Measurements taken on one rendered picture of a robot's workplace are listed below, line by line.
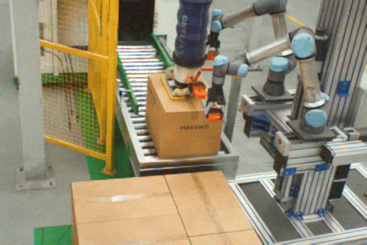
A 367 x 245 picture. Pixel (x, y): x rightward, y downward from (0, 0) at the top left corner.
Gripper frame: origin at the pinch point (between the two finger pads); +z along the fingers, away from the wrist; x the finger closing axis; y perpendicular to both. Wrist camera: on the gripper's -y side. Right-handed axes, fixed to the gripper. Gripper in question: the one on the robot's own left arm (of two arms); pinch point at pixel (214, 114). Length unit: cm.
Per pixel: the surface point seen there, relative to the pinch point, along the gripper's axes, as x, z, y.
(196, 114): 1.8, 15.4, 28.1
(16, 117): 124, 109, 200
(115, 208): 58, 54, -14
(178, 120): 12.9, 19.7, 28.1
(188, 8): 7, -47, 52
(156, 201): 33, 54, -10
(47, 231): 98, 108, 33
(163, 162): 22, 48, 23
